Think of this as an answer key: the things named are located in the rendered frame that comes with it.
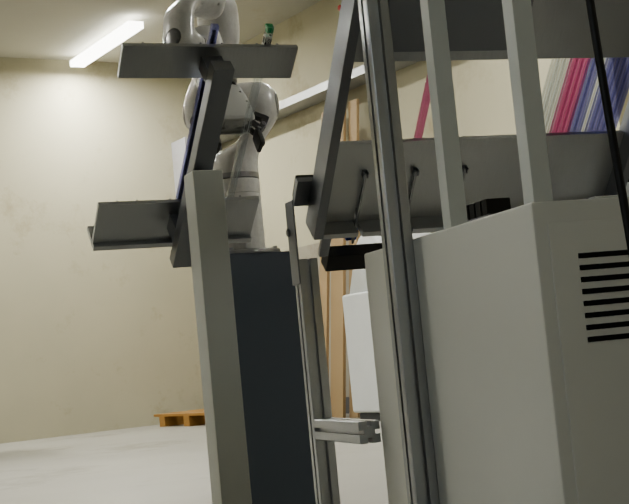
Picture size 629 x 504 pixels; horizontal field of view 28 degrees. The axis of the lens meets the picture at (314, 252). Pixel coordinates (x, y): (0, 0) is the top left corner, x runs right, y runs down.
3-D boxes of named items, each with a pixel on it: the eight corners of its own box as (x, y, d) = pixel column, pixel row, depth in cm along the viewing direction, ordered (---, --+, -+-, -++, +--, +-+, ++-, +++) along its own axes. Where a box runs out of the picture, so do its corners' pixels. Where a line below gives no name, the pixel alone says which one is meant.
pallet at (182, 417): (304, 415, 961) (303, 402, 962) (216, 426, 921) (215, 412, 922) (235, 416, 1055) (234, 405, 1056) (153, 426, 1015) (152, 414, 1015)
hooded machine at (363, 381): (474, 412, 788) (454, 220, 798) (405, 421, 759) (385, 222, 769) (412, 413, 843) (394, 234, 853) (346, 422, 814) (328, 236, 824)
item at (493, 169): (320, 227, 256) (315, 218, 258) (603, 209, 277) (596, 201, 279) (333, 148, 245) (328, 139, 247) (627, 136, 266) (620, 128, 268)
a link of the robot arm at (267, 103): (212, 186, 311) (204, 92, 313) (287, 179, 311) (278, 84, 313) (207, 180, 299) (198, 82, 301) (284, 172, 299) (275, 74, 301)
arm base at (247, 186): (189, 262, 307) (182, 187, 308) (256, 259, 317) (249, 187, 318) (225, 253, 291) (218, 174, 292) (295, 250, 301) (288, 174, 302)
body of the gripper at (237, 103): (237, 100, 267) (251, 138, 261) (191, 100, 263) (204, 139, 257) (245, 74, 262) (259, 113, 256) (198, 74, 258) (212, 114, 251)
